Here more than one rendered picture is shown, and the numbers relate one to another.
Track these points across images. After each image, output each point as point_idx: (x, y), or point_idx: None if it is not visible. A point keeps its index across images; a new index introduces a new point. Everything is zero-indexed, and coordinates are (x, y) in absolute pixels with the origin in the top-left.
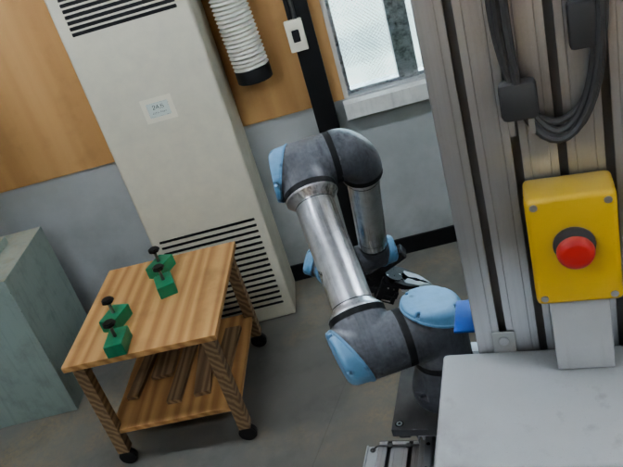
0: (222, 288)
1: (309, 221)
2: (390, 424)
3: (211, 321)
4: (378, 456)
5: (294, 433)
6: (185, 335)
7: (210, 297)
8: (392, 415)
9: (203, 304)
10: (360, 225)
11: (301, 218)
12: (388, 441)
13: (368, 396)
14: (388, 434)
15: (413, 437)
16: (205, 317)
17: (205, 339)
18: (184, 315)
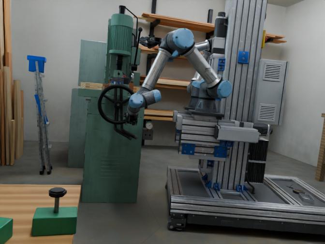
0: (1, 184)
1: (199, 53)
2: (84, 242)
3: (57, 186)
4: (224, 127)
5: None
6: (70, 195)
7: (11, 189)
8: (77, 241)
9: (20, 191)
10: (159, 75)
11: (198, 52)
12: (217, 126)
13: None
14: (92, 243)
15: (98, 236)
16: (47, 189)
17: (80, 190)
18: (29, 198)
